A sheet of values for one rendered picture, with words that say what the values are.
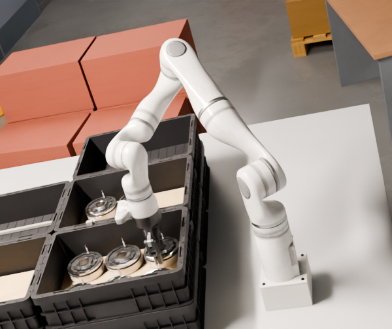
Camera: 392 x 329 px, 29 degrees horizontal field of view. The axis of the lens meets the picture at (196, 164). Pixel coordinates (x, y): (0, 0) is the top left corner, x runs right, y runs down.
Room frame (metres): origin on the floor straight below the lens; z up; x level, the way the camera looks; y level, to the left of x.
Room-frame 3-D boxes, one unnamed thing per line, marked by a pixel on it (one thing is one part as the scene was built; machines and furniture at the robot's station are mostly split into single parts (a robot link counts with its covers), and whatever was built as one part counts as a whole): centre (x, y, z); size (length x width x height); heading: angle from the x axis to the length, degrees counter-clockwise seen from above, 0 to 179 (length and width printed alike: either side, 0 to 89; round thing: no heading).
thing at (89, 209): (2.10, 0.32, 0.86); 0.10 x 0.10 x 0.01
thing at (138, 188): (1.73, 0.15, 1.13); 0.09 x 0.07 x 0.15; 49
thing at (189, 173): (2.01, 0.23, 0.92); 0.40 x 0.30 x 0.02; 80
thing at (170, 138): (2.31, 0.17, 0.87); 0.40 x 0.30 x 0.11; 80
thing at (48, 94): (3.96, 0.46, 0.36); 1.23 x 0.88 x 0.72; 76
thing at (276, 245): (1.62, -0.14, 0.87); 0.09 x 0.09 x 0.17; 81
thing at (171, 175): (2.01, 0.23, 0.87); 0.40 x 0.30 x 0.11; 80
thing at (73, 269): (1.80, 0.38, 0.86); 0.10 x 0.10 x 0.01
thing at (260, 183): (1.62, -0.14, 1.02); 0.09 x 0.09 x 0.17; 20
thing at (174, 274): (1.71, 0.28, 0.92); 0.40 x 0.30 x 0.02; 80
